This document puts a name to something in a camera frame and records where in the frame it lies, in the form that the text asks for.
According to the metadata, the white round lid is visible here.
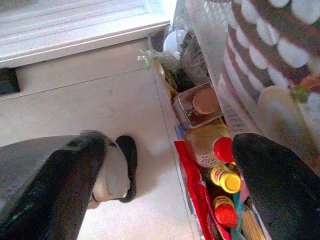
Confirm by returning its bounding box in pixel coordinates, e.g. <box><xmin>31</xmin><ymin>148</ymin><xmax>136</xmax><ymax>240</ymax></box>
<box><xmin>162</xmin><ymin>29</ymin><xmax>187</xmax><ymax>55</ymax></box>

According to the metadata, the red cap yellow label bottle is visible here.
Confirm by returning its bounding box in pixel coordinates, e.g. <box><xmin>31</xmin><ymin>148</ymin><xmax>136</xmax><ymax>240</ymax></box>
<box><xmin>212</xmin><ymin>195</ymin><xmax>239</xmax><ymax>229</ymax></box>

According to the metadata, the fridge body white inside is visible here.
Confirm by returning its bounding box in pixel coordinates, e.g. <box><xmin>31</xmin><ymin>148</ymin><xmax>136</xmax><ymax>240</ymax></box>
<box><xmin>0</xmin><ymin>0</ymin><xmax>173</xmax><ymax>96</ymax></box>

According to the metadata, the teal blue packet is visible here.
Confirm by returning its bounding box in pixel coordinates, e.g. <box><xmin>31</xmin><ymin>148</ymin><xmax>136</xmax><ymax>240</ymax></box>
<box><xmin>232</xmin><ymin>192</ymin><xmax>247</xmax><ymax>240</ymax></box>

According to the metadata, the black robot right foot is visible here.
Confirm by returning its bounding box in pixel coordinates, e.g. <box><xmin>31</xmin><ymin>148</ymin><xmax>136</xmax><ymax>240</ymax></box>
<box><xmin>115</xmin><ymin>134</ymin><xmax>139</xmax><ymax>204</ymax></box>

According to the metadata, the pale noodle pack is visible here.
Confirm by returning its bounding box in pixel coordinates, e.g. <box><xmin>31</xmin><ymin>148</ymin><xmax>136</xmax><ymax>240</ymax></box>
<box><xmin>241</xmin><ymin>204</ymin><xmax>267</xmax><ymax>240</ymax></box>

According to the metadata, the red foil packet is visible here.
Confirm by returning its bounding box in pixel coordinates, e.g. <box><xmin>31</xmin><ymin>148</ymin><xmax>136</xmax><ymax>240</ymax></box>
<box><xmin>174</xmin><ymin>140</ymin><xmax>231</xmax><ymax>240</ymax></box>

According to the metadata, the clear oil jar red cap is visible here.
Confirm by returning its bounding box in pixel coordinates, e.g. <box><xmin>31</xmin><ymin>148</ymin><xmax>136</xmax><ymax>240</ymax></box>
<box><xmin>184</xmin><ymin>123</ymin><xmax>236</xmax><ymax>169</ymax></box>

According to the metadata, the white fridge door with shelves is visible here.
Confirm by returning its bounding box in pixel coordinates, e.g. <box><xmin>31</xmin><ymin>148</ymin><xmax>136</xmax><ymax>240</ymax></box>
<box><xmin>147</xmin><ymin>0</ymin><xmax>320</xmax><ymax>240</ymax></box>

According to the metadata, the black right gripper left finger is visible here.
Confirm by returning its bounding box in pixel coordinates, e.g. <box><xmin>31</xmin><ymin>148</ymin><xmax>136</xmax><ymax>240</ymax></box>
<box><xmin>0</xmin><ymin>130</ymin><xmax>109</xmax><ymax>240</ymax></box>

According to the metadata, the clear container tan lid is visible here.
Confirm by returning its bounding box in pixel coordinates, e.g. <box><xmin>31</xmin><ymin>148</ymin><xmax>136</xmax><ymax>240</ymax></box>
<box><xmin>173</xmin><ymin>81</ymin><xmax>223</xmax><ymax>130</ymax></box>

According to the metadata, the yellow cap sauce bottle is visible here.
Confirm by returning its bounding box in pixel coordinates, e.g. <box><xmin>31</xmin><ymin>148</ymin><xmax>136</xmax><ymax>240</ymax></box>
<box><xmin>209</xmin><ymin>164</ymin><xmax>242</xmax><ymax>195</ymax></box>

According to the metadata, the large white bottle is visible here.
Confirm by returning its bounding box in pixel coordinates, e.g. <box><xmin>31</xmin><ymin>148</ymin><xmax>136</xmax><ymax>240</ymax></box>
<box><xmin>257</xmin><ymin>86</ymin><xmax>313</xmax><ymax>161</ymax></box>

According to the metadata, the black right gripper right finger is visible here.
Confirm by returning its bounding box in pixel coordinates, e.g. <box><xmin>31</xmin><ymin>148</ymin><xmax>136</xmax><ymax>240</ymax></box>
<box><xmin>231</xmin><ymin>133</ymin><xmax>320</xmax><ymax>240</ymax></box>

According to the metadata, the clear plastic food bag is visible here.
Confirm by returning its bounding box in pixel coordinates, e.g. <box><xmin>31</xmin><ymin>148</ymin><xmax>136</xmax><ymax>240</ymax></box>
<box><xmin>136</xmin><ymin>24</ymin><xmax>211</xmax><ymax>93</ymax></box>

